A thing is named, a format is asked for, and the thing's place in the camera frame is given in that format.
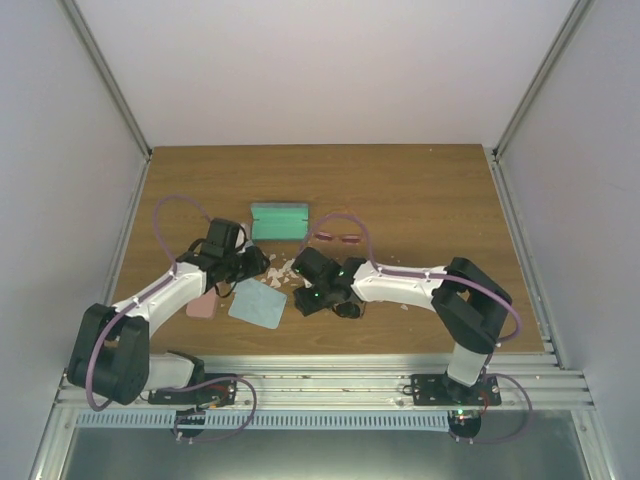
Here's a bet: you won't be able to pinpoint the pink glasses case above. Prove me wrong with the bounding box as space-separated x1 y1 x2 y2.
185 293 219 320

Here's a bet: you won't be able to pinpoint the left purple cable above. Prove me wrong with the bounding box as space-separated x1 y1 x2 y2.
87 194 216 412

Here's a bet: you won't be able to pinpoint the left aluminium frame post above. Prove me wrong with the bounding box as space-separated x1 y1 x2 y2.
58 0 153 162

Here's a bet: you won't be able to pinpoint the teal glasses case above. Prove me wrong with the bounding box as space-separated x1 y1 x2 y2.
250 202 309 241

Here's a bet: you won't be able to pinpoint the aluminium frame post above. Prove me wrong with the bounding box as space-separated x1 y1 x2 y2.
491 0 594 163
58 0 153 162

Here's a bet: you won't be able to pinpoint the light blue cleaning cloth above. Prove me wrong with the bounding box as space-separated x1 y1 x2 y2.
228 279 287 330

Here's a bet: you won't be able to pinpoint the right aluminium frame post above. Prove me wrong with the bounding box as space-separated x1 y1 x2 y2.
491 0 594 163

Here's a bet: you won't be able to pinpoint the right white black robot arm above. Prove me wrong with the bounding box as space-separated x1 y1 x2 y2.
292 247 521 405

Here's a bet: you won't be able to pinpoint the black aviator sunglasses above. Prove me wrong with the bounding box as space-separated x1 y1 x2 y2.
332 301 366 319

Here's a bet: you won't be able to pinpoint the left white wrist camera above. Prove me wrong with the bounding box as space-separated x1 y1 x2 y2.
237 229 255 254

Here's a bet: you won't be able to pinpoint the grey slotted cable duct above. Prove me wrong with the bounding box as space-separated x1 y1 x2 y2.
76 409 449 432

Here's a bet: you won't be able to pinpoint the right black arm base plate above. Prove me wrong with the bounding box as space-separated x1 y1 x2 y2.
401 374 502 407

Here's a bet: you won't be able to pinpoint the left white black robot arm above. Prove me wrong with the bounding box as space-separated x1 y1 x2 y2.
67 219 270 411

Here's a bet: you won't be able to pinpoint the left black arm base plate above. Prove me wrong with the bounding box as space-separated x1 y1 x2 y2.
140 373 238 407

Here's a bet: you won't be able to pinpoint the aluminium frame rail front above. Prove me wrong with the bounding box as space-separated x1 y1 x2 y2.
57 354 596 411

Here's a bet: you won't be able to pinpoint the pink tinted sunglasses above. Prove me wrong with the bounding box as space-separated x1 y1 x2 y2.
313 231 362 245

